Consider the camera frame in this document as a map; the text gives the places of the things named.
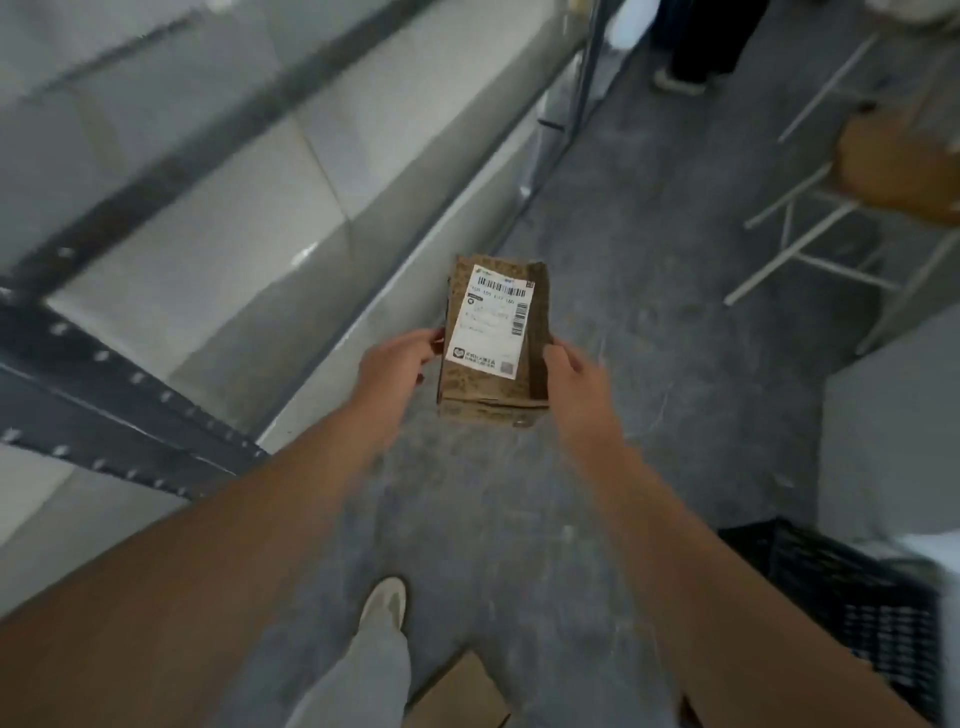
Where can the parcel with white label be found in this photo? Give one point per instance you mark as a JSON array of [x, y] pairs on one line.
[[480, 390]]

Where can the person's right hand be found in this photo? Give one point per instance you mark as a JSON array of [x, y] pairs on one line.
[[589, 405]]

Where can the person's white trousers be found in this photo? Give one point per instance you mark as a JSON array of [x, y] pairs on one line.
[[360, 675]]

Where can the person's left hand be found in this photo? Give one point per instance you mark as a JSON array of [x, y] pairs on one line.
[[394, 382]]

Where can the person's left forearm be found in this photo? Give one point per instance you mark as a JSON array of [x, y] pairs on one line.
[[187, 592]]

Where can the person's white left shoe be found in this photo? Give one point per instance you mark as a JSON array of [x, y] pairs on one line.
[[384, 600]]

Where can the grey metal shelf rack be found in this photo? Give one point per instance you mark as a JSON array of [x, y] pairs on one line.
[[112, 390]]

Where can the cardboard parcel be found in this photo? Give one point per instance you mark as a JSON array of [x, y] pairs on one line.
[[457, 694]]

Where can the wooden chair white metal frame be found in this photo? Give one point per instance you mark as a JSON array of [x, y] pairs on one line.
[[892, 165], [832, 82]]

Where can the person's right forearm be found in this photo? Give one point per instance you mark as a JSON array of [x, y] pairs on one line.
[[750, 615]]

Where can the black plastic basket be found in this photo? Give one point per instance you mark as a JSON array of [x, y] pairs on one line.
[[825, 592]]

